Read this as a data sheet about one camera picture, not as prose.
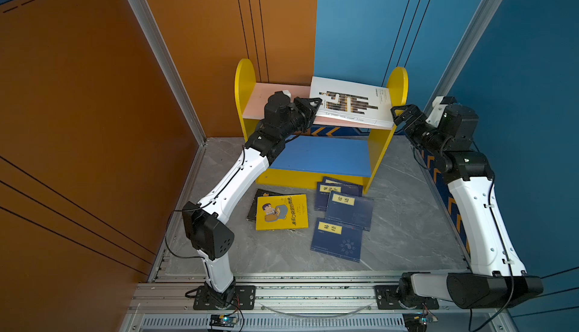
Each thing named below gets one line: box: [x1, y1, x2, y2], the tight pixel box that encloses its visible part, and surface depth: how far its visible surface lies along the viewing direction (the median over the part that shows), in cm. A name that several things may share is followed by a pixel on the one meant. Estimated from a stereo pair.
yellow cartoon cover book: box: [255, 193, 310, 231], surface depth 92 cm
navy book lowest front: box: [310, 217, 363, 263], surface depth 87 cm
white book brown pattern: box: [309, 76, 396, 129], surface depth 72 cm
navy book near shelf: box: [325, 190, 375, 221], surface depth 94 cm
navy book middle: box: [325, 190, 375, 232], surface depth 93 cm
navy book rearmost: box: [322, 176, 364, 194], surface depth 99 cm
